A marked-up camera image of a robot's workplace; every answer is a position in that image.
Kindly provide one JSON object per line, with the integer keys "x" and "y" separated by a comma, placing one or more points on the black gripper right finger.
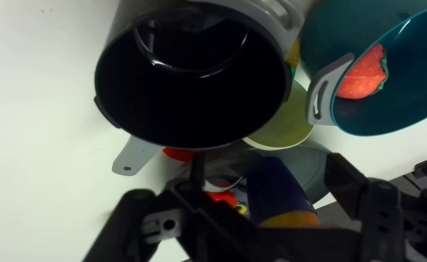
{"x": 346, "y": 183}

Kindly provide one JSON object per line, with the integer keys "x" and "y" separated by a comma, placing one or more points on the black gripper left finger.
{"x": 197, "y": 176}

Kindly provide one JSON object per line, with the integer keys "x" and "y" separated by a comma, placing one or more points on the black toy pot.
{"x": 188, "y": 93}

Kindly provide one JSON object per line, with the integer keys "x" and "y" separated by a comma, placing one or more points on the teal toy pot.
{"x": 349, "y": 30}

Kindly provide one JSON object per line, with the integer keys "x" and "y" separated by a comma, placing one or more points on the red toy food piece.
{"x": 178, "y": 155}

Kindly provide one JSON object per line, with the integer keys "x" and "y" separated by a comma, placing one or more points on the red toy strawberry piece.
{"x": 363, "y": 78}

